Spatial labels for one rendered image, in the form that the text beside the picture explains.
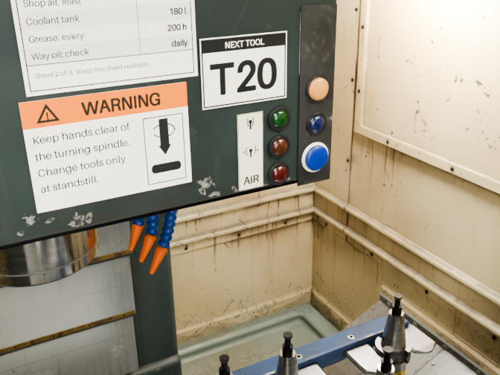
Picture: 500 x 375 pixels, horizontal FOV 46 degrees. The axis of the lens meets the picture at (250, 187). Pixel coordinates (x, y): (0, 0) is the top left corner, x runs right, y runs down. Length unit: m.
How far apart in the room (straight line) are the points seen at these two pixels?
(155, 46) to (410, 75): 1.10
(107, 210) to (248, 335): 1.58
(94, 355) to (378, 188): 0.91
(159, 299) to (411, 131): 0.79
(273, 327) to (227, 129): 1.61
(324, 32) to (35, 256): 0.42
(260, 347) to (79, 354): 0.81
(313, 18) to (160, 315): 1.05
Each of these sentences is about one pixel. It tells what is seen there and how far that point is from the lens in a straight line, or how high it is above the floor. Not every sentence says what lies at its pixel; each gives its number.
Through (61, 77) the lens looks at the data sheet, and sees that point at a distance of 0.55.
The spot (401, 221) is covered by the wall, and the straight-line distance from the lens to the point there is 1.72.
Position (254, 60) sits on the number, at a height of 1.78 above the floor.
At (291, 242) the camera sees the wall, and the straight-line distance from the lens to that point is 2.10.
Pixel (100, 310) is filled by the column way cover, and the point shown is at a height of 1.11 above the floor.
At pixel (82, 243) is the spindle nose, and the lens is 0.76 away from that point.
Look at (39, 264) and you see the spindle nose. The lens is 0.75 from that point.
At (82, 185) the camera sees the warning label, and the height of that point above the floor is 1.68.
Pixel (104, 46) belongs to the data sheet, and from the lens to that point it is 0.55.
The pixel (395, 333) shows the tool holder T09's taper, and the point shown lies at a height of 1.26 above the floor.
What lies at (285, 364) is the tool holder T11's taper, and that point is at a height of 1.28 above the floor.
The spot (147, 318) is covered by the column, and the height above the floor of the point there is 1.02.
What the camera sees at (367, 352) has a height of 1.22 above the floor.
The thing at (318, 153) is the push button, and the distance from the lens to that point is 0.67.
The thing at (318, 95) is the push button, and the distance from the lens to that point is 0.65.
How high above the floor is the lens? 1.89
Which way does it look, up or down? 23 degrees down
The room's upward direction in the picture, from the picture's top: 1 degrees counter-clockwise
